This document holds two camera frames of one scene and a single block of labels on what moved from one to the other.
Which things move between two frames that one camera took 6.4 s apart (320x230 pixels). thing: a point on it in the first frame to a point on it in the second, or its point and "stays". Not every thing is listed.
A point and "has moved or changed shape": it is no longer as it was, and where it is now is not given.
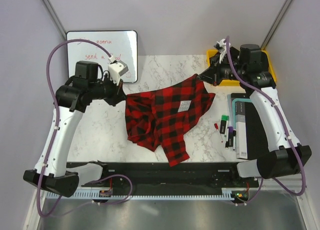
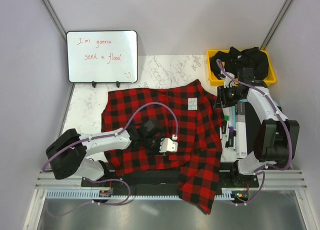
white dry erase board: x=122 y=44 stays
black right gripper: x=213 y=74 to x=222 y=100
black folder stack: x=257 y=143 stays
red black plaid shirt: x=157 y=119 has moved or changed shape
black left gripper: x=116 y=96 to x=155 y=152
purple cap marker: x=230 y=129 stays
